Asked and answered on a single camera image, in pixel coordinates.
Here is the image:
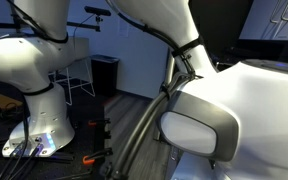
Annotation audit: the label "white upper cabinet run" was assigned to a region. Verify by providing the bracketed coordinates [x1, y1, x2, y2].
[238, 0, 288, 42]

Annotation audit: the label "white wire leg chair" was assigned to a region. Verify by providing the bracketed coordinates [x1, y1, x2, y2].
[48, 36, 97, 106]

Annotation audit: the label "black tangled floor cables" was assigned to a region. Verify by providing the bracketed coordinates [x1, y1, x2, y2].
[0, 101, 26, 122]

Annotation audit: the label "black stereo camera bar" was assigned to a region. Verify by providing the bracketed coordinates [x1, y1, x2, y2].
[83, 5, 113, 18]

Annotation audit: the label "grey metal pole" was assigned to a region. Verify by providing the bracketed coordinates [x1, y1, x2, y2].
[163, 48, 178, 89]

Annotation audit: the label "black waste bin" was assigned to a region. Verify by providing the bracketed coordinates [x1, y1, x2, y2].
[90, 53, 121, 99]

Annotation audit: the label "orange black bar clamp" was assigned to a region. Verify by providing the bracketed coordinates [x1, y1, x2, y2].
[87, 117, 112, 129]
[81, 147, 114, 167]

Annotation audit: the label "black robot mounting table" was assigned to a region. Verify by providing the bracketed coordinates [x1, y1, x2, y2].
[0, 93, 113, 180]

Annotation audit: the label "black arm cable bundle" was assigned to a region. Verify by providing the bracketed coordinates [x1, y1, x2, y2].
[107, 0, 202, 180]

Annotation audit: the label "black horizontal boom bar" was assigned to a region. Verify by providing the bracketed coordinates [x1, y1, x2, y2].
[0, 20, 102, 33]

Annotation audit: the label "white paper sheet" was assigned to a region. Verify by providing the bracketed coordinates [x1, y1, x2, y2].
[116, 17, 131, 39]

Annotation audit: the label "black base cable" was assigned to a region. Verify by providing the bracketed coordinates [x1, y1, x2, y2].
[0, 146, 22, 180]
[7, 144, 44, 180]

